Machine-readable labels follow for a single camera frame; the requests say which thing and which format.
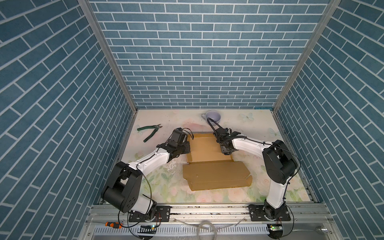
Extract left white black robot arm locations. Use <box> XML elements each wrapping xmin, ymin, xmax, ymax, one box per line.
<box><xmin>101</xmin><ymin>128</ymin><xmax>190</xmax><ymax>219</ymax></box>

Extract orange black screwdriver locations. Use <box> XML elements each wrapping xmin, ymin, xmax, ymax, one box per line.
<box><xmin>106</xmin><ymin>222</ymin><xmax>125</xmax><ymax>229</ymax></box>

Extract brown cardboard box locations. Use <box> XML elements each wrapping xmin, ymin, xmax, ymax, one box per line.
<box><xmin>183</xmin><ymin>133</ymin><xmax>253</xmax><ymax>191</ymax></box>

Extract white slotted cable duct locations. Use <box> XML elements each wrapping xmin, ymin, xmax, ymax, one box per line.
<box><xmin>94</xmin><ymin>224</ymin><xmax>269</xmax><ymax>237</ymax></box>

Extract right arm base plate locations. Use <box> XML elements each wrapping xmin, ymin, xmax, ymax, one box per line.
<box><xmin>247</xmin><ymin>204</ymin><xmax>291</xmax><ymax>222</ymax></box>

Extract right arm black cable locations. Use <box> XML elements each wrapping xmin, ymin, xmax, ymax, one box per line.
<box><xmin>206</xmin><ymin>117</ymin><xmax>221</xmax><ymax>133</ymax></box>

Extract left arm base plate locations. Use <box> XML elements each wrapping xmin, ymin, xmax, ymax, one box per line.
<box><xmin>128</xmin><ymin>205</ymin><xmax>171</xmax><ymax>223</ymax></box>

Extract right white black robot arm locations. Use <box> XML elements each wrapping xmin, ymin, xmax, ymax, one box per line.
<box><xmin>213</xmin><ymin>127</ymin><xmax>298</xmax><ymax>221</ymax></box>

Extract green handled pliers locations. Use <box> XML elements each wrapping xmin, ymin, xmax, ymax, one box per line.
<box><xmin>137</xmin><ymin>123</ymin><xmax>163</xmax><ymax>143</ymax></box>

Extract clear plastic tube loop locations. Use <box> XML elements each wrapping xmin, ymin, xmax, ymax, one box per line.
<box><xmin>197</xmin><ymin>221</ymin><xmax>218</xmax><ymax>240</ymax></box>

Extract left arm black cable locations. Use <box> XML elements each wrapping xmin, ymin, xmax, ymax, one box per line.
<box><xmin>117</xmin><ymin>170</ymin><xmax>153</xmax><ymax>229</ymax></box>

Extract aluminium mounting rail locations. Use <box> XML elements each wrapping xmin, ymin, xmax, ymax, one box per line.
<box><xmin>86</xmin><ymin>202</ymin><xmax>334</xmax><ymax>225</ymax></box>

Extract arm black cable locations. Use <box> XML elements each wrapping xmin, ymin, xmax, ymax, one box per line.
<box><xmin>206</xmin><ymin>117</ymin><xmax>221</xmax><ymax>133</ymax></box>
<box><xmin>117</xmin><ymin>170</ymin><xmax>153</xmax><ymax>229</ymax></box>

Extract lavender ceramic cup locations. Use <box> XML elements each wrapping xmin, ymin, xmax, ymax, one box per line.
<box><xmin>201</xmin><ymin>110</ymin><xmax>221</xmax><ymax>123</ymax></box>

